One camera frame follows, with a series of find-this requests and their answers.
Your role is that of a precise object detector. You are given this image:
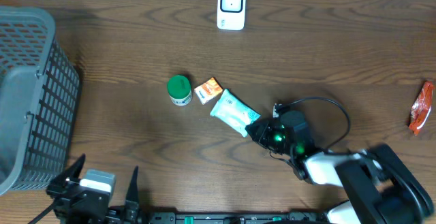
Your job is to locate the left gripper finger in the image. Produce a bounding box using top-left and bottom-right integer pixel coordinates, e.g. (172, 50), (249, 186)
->
(125, 166), (139, 217)
(54, 154), (86, 183)

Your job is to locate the small orange sachet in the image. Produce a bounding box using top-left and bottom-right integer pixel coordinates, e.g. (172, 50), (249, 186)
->
(194, 77), (223, 105)

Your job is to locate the green lid jar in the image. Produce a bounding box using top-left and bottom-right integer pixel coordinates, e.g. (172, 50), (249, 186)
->
(167, 75), (192, 106)

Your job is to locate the orange snack bar wrapper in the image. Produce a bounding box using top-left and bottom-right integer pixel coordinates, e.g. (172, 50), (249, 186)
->
(409, 81), (435, 135)

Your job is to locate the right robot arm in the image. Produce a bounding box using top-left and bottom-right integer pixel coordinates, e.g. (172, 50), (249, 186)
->
(245, 110), (435, 223)

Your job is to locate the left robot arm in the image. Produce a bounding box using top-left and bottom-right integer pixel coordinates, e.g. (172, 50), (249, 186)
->
(46, 155), (148, 224)

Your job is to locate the white barcode scanner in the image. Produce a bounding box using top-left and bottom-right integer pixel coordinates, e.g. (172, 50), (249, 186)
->
(217, 0), (246, 31)

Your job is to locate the grey plastic basket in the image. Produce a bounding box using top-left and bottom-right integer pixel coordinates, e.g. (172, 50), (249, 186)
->
(1, 6), (82, 194)

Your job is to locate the left camera cable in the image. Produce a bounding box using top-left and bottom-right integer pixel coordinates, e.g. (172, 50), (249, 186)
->
(27, 199), (59, 224)

